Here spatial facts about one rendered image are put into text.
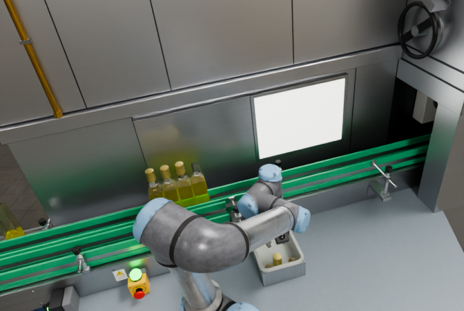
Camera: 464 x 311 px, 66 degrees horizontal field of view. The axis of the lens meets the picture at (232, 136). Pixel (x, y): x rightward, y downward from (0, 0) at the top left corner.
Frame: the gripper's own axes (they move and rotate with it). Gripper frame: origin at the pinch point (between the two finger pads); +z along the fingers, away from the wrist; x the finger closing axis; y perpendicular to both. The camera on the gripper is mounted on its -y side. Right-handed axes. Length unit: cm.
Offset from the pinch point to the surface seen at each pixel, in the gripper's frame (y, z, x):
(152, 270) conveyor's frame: 10, 8, 49
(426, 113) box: 37, -18, -85
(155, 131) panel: 37, -38, 36
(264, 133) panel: 39.0, -24.9, -8.4
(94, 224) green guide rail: 28, -6, 69
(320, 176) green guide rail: 23.0, -7.5, -27.4
